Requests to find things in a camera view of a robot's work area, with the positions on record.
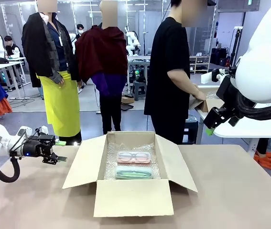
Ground seated person in varsity jacket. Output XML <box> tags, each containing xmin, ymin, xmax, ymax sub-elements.
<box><xmin>3</xmin><ymin>35</ymin><xmax>22</xmax><ymax>60</ymax></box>

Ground mint green glasses case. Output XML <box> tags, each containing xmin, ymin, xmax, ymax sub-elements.
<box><xmin>114</xmin><ymin>166</ymin><xmax>154</xmax><ymax>180</ymax></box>

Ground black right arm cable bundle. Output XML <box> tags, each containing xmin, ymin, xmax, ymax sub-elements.
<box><xmin>235</xmin><ymin>92</ymin><xmax>271</xmax><ymax>121</ymax></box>

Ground yellow skirt person's hand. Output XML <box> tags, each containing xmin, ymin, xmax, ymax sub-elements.
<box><xmin>54</xmin><ymin>73</ymin><xmax>66</xmax><ymax>86</ymax></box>

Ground black tripod pole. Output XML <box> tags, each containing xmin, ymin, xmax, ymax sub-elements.
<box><xmin>229</xmin><ymin>25</ymin><xmax>244</xmax><ymax>70</ymax></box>

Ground person in black t-shirt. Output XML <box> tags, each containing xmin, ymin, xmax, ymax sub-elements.
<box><xmin>143</xmin><ymin>0</ymin><xmax>218</xmax><ymax>145</ymax></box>

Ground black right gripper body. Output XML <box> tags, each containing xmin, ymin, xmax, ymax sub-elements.
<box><xmin>203</xmin><ymin>106</ymin><xmax>228</xmax><ymax>130</ymax></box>

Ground large open cardboard box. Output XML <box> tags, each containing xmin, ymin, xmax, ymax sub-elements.
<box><xmin>62</xmin><ymin>131</ymin><xmax>198</xmax><ymax>218</ymax></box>

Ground person in maroon cloak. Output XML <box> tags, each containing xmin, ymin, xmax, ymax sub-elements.
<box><xmin>75</xmin><ymin>0</ymin><xmax>129</xmax><ymax>135</ymax></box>

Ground person's right forearm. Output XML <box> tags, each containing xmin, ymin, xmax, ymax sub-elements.
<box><xmin>168</xmin><ymin>68</ymin><xmax>198</xmax><ymax>98</ymax></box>

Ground person with white face mask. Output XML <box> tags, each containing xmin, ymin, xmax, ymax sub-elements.
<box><xmin>75</xmin><ymin>23</ymin><xmax>86</xmax><ymax>40</ymax></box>

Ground clear bubble wrap sheet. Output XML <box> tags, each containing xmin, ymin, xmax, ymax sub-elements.
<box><xmin>103</xmin><ymin>142</ymin><xmax>162</xmax><ymax>181</ymax></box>

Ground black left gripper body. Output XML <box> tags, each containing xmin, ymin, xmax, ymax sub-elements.
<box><xmin>22</xmin><ymin>134</ymin><xmax>56</xmax><ymax>158</ymax></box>

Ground person in yellow skirt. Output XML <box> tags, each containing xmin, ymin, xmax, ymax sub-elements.
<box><xmin>22</xmin><ymin>0</ymin><xmax>83</xmax><ymax>146</ymax></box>

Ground white shoe shelf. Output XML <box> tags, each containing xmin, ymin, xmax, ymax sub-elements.
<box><xmin>188</xmin><ymin>54</ymin><xmax>212</xmax><ymax>75</ymax></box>

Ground green framed glasses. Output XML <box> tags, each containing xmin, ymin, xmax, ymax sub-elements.
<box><xmin>116</xmin><ymin>167</ymin><xmax>152</xmax><ymax>178</ymax></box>

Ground grey plastic step stool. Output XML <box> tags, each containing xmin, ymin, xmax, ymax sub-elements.
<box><xmin>131</xmin><ymin>80</ymin><xmax>147</xmax><ymax>102</ymax></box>

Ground black bin under table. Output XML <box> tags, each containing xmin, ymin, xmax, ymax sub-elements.
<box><xmin>182</xmin><ymin>114</ymin><xmax>199</xmax><ymax>145</ymax></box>

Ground black bag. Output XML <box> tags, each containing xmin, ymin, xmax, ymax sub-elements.
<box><xmin>211</xmin><ymin>47</ymin><xmax>229</xmax><ymax>67</ymax></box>

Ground pink glasses case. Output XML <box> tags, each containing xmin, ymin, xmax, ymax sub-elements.
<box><xmin>116</xmin><ymin>151</ymin><xmax>152</xmax><ymax>165</ymax></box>

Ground small cardboard box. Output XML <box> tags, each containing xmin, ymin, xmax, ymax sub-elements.
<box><xmin>188</xmin><ymin>86</ymin><xmax>225</xmax><ymax>113</ymax></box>

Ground orange hanging cloth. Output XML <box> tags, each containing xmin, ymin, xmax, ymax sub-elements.
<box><xmin>0</xmin><ymin>97</ymin><xmax>13</xmax><ymax>121</ymax></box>

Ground person's right hand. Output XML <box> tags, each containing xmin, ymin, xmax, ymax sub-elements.
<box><xmin>192</xmin><ymin>91</ymin><xmax>207</xmax><ymax>101</ymax></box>

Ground white side table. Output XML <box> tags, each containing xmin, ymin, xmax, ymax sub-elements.
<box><xmin>196</xmin><ymin>83</ymin><xmax>271</xmax><ymax>153</ymax></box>

